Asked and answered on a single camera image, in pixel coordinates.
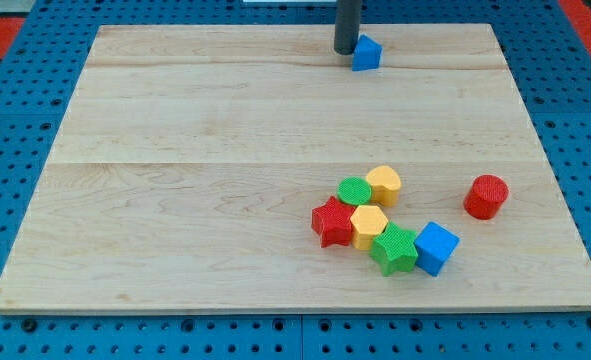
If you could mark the yellow heart block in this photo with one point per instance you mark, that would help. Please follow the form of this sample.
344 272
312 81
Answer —
385 185

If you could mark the blue triangle block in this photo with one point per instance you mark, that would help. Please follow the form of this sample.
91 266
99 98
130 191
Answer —
367 54

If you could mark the red star block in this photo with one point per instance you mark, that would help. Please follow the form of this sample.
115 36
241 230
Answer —
331 222

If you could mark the green cylinder block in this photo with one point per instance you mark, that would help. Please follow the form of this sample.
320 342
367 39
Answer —
354 191

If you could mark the yellow hexagon block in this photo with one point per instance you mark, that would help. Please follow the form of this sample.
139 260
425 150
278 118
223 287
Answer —
368 222

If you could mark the green star block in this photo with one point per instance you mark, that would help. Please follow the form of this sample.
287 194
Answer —
394 249

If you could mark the blue cube block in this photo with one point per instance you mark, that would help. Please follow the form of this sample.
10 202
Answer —
434 246

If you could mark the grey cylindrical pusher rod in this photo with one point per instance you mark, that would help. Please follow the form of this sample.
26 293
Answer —
347 23

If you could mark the red cylinder block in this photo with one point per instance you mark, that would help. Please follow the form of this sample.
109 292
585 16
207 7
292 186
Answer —
486 197

